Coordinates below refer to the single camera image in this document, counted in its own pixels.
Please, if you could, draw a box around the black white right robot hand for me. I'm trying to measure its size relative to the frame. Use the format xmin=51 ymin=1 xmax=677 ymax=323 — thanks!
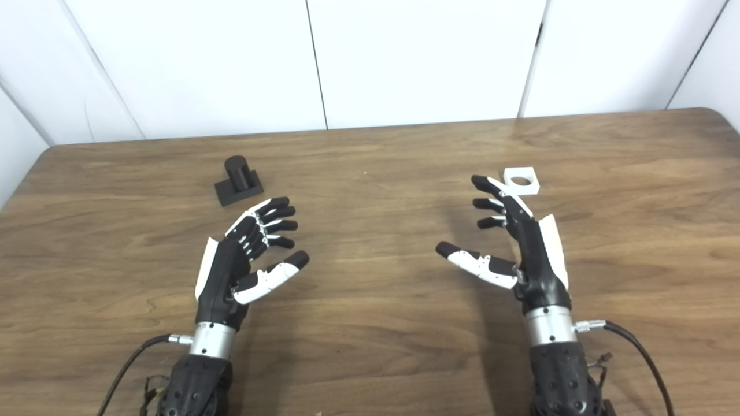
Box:
xmin=435 ymin=175 xmax=579 ymax=348

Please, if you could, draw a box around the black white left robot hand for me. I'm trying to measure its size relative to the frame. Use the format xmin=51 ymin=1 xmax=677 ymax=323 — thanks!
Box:
xmin=188 ymin=196 xmax=310 ymax=360

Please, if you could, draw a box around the white square piece with hole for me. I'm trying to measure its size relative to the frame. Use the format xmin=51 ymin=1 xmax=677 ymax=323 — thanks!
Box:
xmin=502 ymin=166 xmax=541 ymax=195

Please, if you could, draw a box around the black peg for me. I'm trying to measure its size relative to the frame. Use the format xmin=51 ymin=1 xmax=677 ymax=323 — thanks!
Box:
xmin=214 ymin=155 xmax=265 ymax=207

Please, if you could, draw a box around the thin right wrist wire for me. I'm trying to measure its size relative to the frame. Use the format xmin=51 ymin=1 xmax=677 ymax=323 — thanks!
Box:
xmin=587 ymin=351 xmax=615 ymax=400

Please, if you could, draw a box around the thin wrist wire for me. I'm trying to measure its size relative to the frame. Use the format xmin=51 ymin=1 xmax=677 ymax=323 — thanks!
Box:
xmin=587 ymin=351 xmax=615 ymax=400
xmin=139 ymin=374 xmax=172 ymax=416

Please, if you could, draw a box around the thin left wrist wire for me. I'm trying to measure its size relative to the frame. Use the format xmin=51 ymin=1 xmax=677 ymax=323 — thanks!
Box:
xmin=139 ymin=374 xmax=172 ymax=416

